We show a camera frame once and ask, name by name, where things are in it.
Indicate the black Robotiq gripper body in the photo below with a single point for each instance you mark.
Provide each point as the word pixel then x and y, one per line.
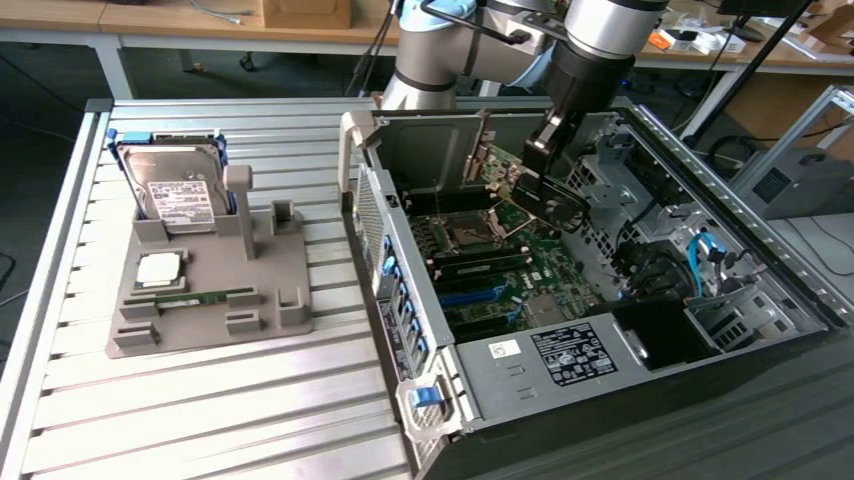
pixel 587 80

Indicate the graphics card with metal bracket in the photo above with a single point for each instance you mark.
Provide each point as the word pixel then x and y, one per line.
pixel 503 167

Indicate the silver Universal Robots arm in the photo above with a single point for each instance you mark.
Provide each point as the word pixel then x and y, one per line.
pixel 427 55

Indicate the metal socket cover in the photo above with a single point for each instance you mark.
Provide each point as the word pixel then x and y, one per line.
pixel 510 217

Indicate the small orange box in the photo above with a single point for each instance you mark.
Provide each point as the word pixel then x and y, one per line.
pixel 669 41

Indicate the tall perforated disk bay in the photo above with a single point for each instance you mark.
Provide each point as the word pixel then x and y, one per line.
pixel 621 200

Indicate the CPU socket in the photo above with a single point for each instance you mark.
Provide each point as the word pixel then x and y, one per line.
pixel 470 235

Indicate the flat white box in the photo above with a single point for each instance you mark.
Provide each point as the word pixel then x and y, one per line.
pixel 730 46

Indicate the green motherboard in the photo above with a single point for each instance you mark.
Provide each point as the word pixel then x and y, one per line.
pixel 554 270

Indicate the black slanted pole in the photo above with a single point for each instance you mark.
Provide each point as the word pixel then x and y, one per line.
pixel 754 65

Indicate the black monitor with stand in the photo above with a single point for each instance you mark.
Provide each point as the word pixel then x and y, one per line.
pixel 743 32

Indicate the black RAM stick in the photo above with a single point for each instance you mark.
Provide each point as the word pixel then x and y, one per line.
pixel 483 272

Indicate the wooden desk with grey legs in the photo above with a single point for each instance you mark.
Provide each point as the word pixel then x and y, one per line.
pixel 774 59
pixel 167 25

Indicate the blue expansion slot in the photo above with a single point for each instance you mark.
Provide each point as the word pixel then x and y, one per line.
pixel 470 296

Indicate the brown cardboard stand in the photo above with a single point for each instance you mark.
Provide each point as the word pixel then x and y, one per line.
pixel 834 30

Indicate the grey computer tower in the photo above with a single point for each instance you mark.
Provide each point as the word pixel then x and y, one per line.
pixel 814 185

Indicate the brown cardboard box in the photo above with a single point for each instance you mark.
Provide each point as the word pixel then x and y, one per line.
pixel 307 14

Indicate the small grey disk bay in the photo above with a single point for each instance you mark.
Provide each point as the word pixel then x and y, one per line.
pixel 734 320

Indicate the grey power supply unit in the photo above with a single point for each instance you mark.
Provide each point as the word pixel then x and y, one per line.
pixel 507 380

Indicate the blue case latch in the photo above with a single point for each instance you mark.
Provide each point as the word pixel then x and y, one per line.
pixel 426 397

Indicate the open black PC case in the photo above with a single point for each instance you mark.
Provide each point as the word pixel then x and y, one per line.
pixel 667 400

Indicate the hard disk in blue carrier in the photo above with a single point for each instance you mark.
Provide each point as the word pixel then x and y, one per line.
pixel 176 190

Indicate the green RAM stick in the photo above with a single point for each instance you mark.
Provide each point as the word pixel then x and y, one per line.
pixel 194 298

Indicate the grey plastic parts rack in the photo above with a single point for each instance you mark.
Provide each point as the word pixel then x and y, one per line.
pixel 200 320

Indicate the silver CPU chip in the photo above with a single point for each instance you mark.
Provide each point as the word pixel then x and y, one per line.
pixel 160 270

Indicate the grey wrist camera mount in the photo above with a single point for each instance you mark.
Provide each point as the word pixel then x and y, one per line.
pixel 543 25

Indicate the aluminium profile frame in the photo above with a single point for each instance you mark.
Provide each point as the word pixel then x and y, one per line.
pixel 821 107

